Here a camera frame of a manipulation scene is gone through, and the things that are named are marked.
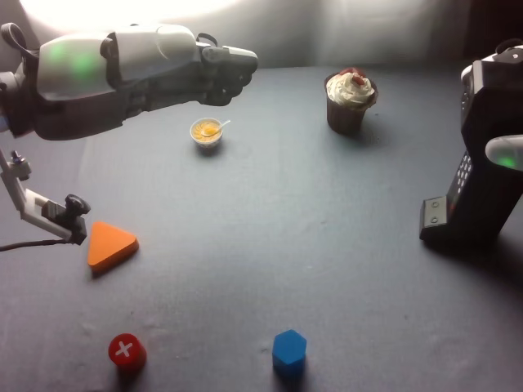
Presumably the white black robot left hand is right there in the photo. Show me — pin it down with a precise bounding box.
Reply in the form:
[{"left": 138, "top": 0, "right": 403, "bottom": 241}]
[{"left": 34, "top": 24, "right": 259, "bottom": 142}]

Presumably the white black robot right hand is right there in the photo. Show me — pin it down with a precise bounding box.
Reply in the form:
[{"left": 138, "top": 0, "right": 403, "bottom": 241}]
[{"left": 484, "top": 136, "right": 523, "bottom": 171}]

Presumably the black walkie-talkie radio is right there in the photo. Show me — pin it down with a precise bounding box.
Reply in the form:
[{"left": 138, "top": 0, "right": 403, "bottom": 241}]
[{"left": 419, "top": 56, "right": 523, "bottom": 254}]

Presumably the toy bowl yellow soup spoon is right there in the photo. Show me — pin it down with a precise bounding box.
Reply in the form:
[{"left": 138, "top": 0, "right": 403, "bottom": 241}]
[{"left": 190, "top": 117, "right": 232, "bottom": 156}]

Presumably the white backdrop curtain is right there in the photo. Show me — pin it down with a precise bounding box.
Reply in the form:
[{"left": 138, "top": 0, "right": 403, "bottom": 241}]
[{"left": 0, "top": 0, "right": 471, "bottom": 71}]

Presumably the toy cupcake white cream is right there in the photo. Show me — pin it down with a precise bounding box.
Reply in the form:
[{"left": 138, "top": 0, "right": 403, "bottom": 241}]
[{"left": 325, "top": 67, "right": 379, "bottom": 136}]

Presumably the orange triangle block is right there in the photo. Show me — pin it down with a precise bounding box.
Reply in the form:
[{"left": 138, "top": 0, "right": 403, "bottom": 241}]
[{"left": 87, "top": 221, "right": 140, "bottom": 274}]

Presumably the grey table cloth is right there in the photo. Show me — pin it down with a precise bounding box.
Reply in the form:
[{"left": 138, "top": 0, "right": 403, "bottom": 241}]
[{"left": 0, "top": 65, "right": 523, "bottom": 392}]

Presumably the red cylinder block white cross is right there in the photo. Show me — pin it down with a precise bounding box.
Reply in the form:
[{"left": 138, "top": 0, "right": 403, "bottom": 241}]
[{"left": 108, "top": 332, "right": 147, "bottom": 372}]

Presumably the blue hexagon block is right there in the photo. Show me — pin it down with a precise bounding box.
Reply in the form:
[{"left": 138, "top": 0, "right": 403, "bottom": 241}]
[{"left": 271, "top": 328, "right": 308, "bottom": 376}]

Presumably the light grey cable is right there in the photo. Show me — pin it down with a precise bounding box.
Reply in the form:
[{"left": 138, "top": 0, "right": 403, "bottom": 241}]
[{"left": 0, "top": 22, "right": 42, "bottom": 62}]

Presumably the wrist camera on white bracket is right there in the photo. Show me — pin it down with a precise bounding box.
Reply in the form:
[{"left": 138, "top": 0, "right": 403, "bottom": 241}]
[{"left": 0, "top": 149, "right": 92, "bottom": 246}]

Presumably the black camera cable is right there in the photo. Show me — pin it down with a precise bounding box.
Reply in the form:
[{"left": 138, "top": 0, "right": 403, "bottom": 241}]
[{"left": 0, "top": 238, "right": 70, "bottom": 252}]

